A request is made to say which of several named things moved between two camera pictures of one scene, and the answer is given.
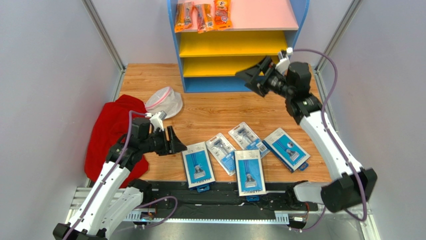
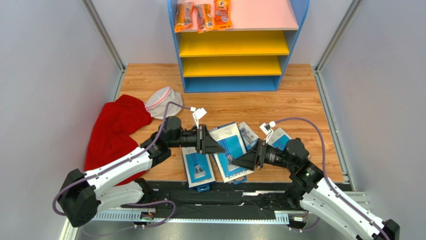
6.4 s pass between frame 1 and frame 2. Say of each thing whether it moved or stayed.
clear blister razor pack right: stayed
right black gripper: moved
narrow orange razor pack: stayed
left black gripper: moved
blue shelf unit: stayed
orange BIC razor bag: stayed
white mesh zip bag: stayed
